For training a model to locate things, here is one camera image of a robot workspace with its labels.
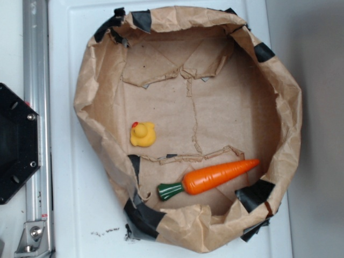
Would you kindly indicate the yellow rubber duck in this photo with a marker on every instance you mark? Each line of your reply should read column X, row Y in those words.
column 142, row 134

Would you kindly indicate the brown paper bag tray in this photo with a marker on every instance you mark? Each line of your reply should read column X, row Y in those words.
column 216, row 94

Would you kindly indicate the orange plastic toy carrot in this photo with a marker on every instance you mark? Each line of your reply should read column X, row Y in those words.
column 204, row 179

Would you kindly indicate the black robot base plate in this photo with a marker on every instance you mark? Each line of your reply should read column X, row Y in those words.
column 19, row 143

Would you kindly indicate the aluminium extrusion rail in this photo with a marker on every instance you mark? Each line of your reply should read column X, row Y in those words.
column 39, row 197

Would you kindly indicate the metal corner bracket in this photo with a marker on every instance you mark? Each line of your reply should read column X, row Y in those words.
column 34, row 240

